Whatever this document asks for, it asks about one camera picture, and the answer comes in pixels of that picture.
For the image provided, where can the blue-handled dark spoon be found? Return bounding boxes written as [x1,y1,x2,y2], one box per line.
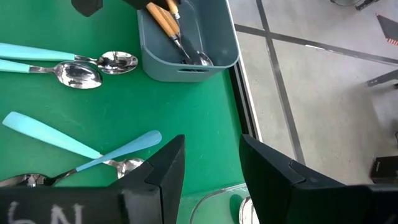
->
[0,129,163,188]

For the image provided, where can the black red-striped object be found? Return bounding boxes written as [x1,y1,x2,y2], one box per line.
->
[376,14,398,47]

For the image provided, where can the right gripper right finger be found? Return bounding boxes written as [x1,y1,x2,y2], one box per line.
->
[238,134,398,224]

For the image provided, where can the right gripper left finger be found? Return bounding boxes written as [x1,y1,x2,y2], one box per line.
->
[0,134,187,224]

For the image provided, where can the orange-handled silver spoon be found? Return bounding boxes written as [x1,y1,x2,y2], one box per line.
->
[145,1,195,66]
[165,0,215,67]

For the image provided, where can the grey-blue plastic bin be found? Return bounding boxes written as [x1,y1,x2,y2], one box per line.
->
[136,0,240,83]

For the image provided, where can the black box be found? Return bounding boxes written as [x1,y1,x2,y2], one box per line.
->
[369,155,398,185]

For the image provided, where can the grey bar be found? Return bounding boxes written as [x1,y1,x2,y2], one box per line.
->
[366,68,398,88]

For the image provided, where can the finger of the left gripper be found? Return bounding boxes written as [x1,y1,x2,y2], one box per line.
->
[123,0,171,11]

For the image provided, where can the clear plastic bin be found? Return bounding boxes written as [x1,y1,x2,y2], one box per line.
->
[188,182,261,224]

